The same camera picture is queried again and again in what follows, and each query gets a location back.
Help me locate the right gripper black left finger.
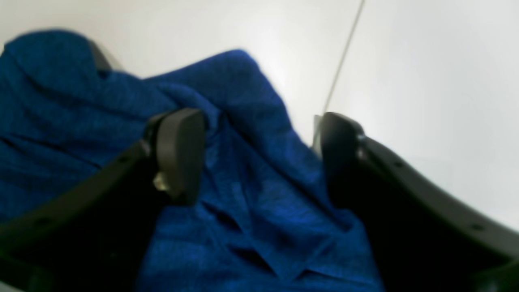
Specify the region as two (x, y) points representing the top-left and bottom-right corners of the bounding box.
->
(0, 108), (206, 292)

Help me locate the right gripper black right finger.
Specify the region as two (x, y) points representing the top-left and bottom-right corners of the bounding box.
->
(320, 112), (519, 292)

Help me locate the dark blue t-shirt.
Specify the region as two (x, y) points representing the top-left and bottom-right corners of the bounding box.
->
(0, 31), (384, 292)

